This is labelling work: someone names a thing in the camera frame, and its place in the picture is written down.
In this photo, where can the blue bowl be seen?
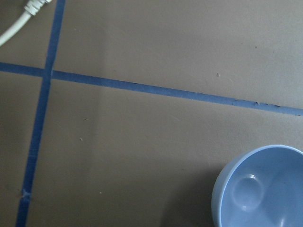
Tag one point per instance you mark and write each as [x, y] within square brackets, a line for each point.
[260, 188]

